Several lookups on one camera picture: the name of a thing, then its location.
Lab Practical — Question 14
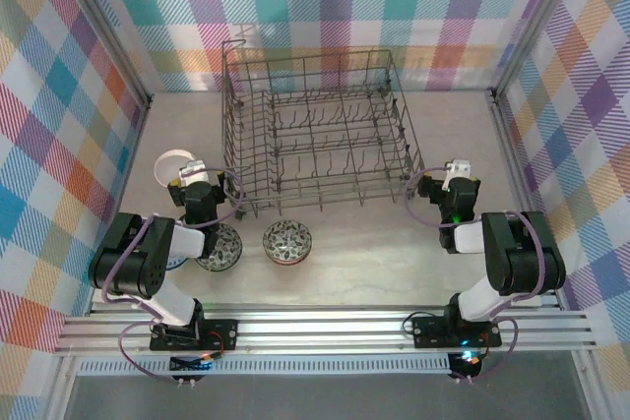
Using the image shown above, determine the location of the white bowl green leaf print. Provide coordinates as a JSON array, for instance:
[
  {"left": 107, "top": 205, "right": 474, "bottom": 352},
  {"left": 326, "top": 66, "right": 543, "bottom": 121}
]
[{"left": 154, "top": 148, "right": 197, "bottom": 190}]

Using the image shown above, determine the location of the grey wire dish rack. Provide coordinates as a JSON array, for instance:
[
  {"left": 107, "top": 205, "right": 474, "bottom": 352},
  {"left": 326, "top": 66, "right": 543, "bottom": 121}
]
[{"left": 220, "top": 38, "right": 427, "bottom": 222}]

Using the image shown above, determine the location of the small electronics module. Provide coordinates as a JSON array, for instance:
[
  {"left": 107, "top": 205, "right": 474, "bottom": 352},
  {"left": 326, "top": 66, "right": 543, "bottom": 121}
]
[
  {"left": 448, "top": 350, "right": 486, "bottom": 385},
  {"left": 169, "top": 353, "right": 216, "bottom": 387}
]

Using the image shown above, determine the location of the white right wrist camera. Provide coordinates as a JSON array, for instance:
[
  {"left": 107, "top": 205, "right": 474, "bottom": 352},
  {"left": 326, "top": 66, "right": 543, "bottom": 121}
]
[{"left": 445, "top": 158, "right": 472, "bottom": 180}]

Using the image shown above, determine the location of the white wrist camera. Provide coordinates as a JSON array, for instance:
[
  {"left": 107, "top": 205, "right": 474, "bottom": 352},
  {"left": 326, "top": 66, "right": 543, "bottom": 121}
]
[
  {"left": 177, "top": 158, "right": 209, "bottom": 184},
  {"left": 445, "top": 158, "right": 472, "bottom": 180}
]

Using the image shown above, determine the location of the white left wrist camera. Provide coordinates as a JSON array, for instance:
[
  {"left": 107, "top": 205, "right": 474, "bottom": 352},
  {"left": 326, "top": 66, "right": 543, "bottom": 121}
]
[{"left": 177, "top": 158, "right": 209, "bottom": 184}]

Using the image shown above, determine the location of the purple cable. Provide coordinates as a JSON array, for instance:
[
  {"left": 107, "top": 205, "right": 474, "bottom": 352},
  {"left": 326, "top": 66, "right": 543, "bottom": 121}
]
[
  {"left": 403, "top": 167, "right": 548, "bottom": 386},
  {"left": 100, "top": 166, "right": 247, "bottom": 388}
]

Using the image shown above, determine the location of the aluminium frame post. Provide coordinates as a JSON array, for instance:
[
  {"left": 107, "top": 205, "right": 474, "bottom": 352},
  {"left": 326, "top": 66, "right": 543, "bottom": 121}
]
[
  {"left": 56, "top": 0, "right": 155, "bottom": 109},
  {"left": 490, "top": 0, "right": 590, "bottom": 101}
]

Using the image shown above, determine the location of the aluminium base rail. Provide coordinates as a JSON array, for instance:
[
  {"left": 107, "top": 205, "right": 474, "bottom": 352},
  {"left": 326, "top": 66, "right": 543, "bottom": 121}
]
[{"left": 52, "top": 309, "right": 598, "bottom": 356}]

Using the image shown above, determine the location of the white slotted cable tray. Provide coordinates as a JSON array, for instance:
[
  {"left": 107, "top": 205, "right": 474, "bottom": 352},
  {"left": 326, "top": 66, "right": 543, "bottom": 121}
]
[{"left": 77, "top": 358, "right": 453, "bottom": 377}]

